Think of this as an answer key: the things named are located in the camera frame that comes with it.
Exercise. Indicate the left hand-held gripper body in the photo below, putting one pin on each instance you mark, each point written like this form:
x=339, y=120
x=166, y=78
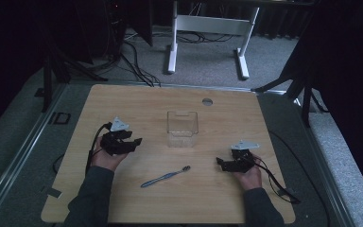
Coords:
x=116, y=142

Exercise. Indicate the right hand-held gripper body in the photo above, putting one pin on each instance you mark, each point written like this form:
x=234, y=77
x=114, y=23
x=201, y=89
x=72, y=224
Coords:
x=243, y=154

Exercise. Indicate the person's left hand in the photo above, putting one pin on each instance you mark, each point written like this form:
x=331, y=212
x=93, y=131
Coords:
x=105, y=159

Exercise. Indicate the person's right hand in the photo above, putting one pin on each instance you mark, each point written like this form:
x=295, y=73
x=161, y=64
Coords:
x=251, y=178

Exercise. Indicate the blue toothbrush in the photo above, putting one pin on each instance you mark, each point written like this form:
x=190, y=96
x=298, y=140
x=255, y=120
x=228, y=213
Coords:
x=165, y=177

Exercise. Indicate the clear plastic container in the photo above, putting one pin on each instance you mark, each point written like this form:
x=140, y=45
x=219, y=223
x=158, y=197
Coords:
x=182, y=127

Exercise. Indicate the grey round table grommet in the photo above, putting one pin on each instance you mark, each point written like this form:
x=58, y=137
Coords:
x=207, y=101

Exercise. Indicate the grey tape patch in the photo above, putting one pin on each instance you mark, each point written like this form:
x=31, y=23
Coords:
x=52, y=191

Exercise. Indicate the black metal stand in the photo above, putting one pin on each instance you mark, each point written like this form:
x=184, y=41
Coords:
x=297, y=85
x=48, y=78

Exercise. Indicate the black floor bracket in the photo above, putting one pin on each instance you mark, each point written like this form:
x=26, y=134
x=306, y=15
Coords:
x=60, y=118

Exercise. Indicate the metal floor rail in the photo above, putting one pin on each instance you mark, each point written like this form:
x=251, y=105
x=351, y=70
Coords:
x=22, y=148
x=324, y=176

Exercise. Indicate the white metal desk frame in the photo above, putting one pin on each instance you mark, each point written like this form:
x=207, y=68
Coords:
x=212, y=24

